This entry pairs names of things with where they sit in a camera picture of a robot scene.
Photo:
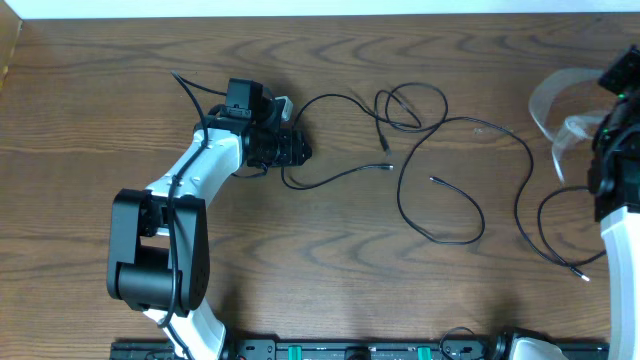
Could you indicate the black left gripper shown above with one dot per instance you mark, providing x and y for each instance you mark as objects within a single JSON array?
[{"x": 294, "y": 149}]

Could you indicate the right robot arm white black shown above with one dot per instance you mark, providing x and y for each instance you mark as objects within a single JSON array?
[{"x": 613, "y": 179}]

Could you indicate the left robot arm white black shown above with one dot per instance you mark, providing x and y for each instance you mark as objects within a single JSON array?
[{"x": 158, "y": 261}]

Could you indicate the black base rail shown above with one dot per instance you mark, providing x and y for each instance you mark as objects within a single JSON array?
[{"x": 458, "y": 343}]

